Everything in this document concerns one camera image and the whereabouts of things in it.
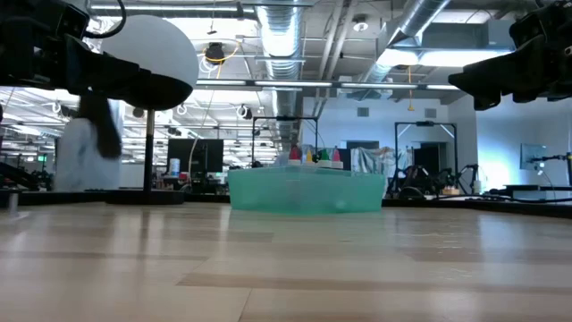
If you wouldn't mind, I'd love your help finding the person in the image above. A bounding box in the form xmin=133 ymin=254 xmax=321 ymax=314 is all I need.
xmin=54 ymin=94 xmax=125 ymax=193

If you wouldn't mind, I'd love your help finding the silver diagonal duct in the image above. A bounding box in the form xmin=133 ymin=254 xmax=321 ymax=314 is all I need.
xmin=359 ymin=0 xmax=452 ymax=84

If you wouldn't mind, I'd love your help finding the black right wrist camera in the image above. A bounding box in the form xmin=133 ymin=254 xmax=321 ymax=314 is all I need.
xmin=509 ymin=0 xmax=572 ymax=49

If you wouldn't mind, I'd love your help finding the silver ventilation duct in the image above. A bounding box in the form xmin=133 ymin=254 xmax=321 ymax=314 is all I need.
xmin=255 ymin=3 xmax=310 ymax=140

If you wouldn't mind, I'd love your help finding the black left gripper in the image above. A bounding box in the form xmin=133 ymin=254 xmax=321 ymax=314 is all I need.
xmin=0 ymin=17 xmax=153 ymax=100

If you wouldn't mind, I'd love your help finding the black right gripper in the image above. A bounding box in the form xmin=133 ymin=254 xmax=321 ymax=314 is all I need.
xmin=448 ymin=26 xmax=572 ymax=112

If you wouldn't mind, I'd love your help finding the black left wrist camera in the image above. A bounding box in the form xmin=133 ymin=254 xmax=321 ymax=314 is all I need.
xmin=0 ymin=0 xmax=90 ymax=46

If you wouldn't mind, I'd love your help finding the white globe table lamp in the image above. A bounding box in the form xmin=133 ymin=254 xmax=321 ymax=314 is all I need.
xmin=98 ymin=14 xmax=200 ymax=206

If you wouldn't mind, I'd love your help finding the yellow hanging strap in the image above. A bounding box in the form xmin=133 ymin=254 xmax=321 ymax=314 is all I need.
xmin=406 ymin=65 xmax=415 ymax=112

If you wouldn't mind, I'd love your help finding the long ceiling light strip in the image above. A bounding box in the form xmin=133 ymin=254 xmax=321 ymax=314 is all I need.
xmin=337 ymin=82 xmax=461 ymax=92
xmin=194 ymin=79 xmax=334 ymax=89

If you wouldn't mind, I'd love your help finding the large ceiling light panel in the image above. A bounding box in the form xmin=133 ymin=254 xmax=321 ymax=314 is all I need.
xmin=377 ymin=47 xmax=515 ymax=69

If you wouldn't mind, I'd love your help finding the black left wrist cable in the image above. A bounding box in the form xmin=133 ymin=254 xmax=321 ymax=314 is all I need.
xmin=83 ymin=0 xmax=128 ymax=40

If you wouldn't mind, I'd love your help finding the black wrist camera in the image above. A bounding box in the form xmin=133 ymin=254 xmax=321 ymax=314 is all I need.
xmin=0 ymin=0 xmax=90 ymax=46
xmin=509 ymin=0 xmax=572 ymax=49

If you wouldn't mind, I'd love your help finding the black background equipment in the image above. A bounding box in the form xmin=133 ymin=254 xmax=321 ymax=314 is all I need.
xmin=386 ymin=163 xmax=482 ymax=199

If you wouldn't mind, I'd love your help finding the black ceiling device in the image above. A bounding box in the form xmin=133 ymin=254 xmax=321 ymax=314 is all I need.
xmin=204 ymin=41 xmax=227 ymax=64

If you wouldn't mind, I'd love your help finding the grey cloth cover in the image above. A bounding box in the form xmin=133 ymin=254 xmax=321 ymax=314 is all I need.
xmin=350 ymin=147 xmax=394 ymax=178

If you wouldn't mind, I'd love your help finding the translucent green plastic bin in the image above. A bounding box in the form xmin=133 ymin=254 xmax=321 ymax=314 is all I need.
xmin=226 ymin=165 xmax=386 ymax=215

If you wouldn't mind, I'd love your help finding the wall mounted monitor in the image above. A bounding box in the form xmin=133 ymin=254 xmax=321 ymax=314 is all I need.
xmin=520 ymin=142 xmax=547 ymax=171

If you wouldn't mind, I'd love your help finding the black computer monitor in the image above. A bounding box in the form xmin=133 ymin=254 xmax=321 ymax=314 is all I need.
xmin=167 ymin=138 xmax=224 ymax=174

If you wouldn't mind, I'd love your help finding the large red Chefmaster coloring bottle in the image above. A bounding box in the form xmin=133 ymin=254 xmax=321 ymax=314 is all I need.
xmin=285 ymin=146 xmax=302 ymax=170

